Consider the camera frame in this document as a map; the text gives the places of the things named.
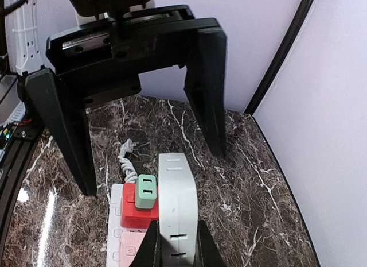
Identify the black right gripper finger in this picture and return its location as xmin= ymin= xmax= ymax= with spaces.
xmin=130 ymin=221 xmax=161 ymax=267
xmin=25 ymin=68 xmax=97 ymax=196
xmin=194 ymin=220 xmax=226 ymax=267

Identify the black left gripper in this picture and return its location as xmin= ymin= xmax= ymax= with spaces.
xmin=46 ymin=0 xmax=227 ymax=158

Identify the pink cube socket adapter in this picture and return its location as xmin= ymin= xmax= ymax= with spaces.
xmin=119 ymin=231 xmax=146 ymax=267

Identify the white power strip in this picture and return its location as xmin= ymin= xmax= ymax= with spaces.
xmin=106 ymin=184 xmax=124 ymax=267

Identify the red cube socket adapter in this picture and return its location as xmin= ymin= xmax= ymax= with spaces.
xmin=120 ymin=184 xmax=159 ymax=230

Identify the small white adapter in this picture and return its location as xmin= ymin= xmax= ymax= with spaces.
xmin=158 ymin=153 xmax=198 ymax=266

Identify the mint green usb charger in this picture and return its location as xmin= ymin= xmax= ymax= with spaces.
xmin=135 ymin=175 xmax=158 ymax=211

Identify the black front frame rail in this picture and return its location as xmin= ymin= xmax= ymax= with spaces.
xmin=0 ymin=71 xmax=46 ymax=242

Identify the white power strip cable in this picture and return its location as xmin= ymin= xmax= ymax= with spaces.
xmin=117 ymin=138 xmax=138 ymax=184

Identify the black corner frame post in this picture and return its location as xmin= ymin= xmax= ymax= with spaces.
xmin=244 ymin=0 xmax=314 ymax=115

